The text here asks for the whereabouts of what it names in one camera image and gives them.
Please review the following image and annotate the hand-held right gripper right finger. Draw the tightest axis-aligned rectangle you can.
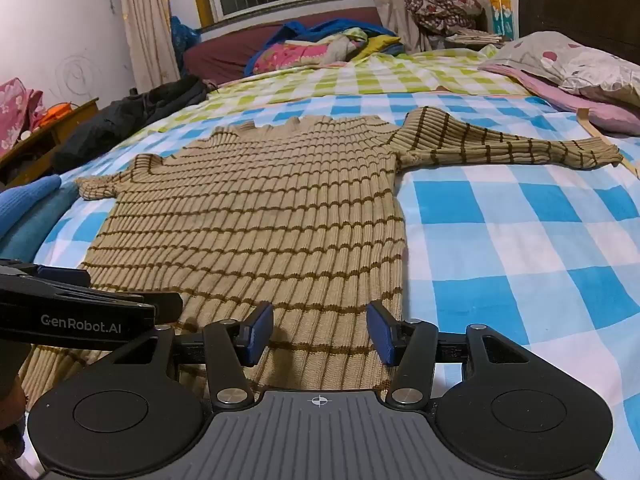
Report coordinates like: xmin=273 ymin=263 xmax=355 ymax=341
xmin=366 ymin=301 xmax=538 ymax=408

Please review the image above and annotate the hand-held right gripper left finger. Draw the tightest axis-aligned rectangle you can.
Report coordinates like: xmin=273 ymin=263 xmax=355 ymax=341
xmin=97 ymin=302 xmax=275 ymax=408

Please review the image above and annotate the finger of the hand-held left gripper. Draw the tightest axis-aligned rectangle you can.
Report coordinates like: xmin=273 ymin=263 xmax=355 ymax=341
xmin=0 ymin=259 xmax=92 ymax=288
xmin=0 ymin=280 xmax=184 ymax=318

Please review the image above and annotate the tan striped knit sweater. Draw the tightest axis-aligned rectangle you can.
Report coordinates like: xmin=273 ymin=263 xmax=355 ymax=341
xmin=20 ymin=112 xmax=623 ymax=411

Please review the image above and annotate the blue towel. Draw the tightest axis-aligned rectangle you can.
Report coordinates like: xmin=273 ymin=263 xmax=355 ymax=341
xmin=0 ymin=175 xmax=81 ymax=261

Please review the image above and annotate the wooden side table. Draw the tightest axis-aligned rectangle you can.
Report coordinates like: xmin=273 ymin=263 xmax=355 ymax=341
xmin=0 ymin=99 xmax=100 ymax=186

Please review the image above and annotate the orange plastic item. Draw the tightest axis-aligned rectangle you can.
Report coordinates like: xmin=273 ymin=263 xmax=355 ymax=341
xmin=39 ymin=102 xmax=73 ymax=126

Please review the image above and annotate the pink floral cloth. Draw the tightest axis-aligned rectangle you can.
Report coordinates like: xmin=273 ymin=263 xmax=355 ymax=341
xmin=0 ymin=78 xmax=46 ymax=158

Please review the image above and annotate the black jacket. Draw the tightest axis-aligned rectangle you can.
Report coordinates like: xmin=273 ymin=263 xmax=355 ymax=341
xmin=50 ymin=75 xmax=213 ymax=173

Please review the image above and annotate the green checked bed sheet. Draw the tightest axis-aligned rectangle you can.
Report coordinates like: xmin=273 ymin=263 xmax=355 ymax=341
xmin=135 ymin=42 xmax=531 ymax=136

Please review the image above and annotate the maroon sofa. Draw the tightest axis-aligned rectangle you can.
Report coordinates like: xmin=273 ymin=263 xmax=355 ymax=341
xmin=182 ymin=7 xmax=386 ymax=86

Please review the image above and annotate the blue plastic bag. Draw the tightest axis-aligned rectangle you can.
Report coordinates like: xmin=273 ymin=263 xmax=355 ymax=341
xmin=170 ymin=16 xmax=203 ymax=61

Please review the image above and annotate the pink floral quilt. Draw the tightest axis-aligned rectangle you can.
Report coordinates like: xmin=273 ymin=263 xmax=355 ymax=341
xmin=252 ymin=42 xmax=331 ymax=73

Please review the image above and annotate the grey cloth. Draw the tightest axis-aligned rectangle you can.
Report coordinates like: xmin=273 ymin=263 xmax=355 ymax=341
xmin=320 ymin=37 xmax=361 ymax=63

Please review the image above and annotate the yellow cloth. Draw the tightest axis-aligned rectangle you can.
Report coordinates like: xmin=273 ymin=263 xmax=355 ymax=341
xmin=357 ymin=35 xmax=403 ymax=58

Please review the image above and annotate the wooden strip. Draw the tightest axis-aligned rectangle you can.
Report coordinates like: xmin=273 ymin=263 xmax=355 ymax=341
xmin=575 ymin=108 xmax=640 ymax=178

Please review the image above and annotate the pile of colourful blankets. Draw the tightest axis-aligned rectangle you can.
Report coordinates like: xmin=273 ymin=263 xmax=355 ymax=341
xmin=244 ymin=19 xmax=396 ymax=76

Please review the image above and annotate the stack of papers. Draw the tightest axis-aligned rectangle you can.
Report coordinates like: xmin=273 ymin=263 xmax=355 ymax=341
xmin=445 ymin=30 xmax=506 ymax=46

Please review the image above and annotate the pink cushion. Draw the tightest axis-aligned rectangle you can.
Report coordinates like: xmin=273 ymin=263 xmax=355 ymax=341
xmin=480 ymin=62 xmax=640 ymax=136

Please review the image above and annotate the grey floral pillow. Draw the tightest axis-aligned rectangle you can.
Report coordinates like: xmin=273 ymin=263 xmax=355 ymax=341
xmin=492 ymin=31 xmax=640 ymax=108

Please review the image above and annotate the maroon floral cloth bundle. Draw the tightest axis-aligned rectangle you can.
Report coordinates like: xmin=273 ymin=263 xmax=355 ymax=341
xmin=404 ymin=0 xmax=485 ymax=36

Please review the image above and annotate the yellow and blue bag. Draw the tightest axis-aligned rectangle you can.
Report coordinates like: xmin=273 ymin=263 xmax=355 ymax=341
xmin=487 ymin=0 xmax=516 ymax=41

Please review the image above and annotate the dark wooden headboard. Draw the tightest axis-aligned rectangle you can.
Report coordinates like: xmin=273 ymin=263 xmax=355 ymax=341
xmin=517 ymin=0 xmax=640 ymax=66

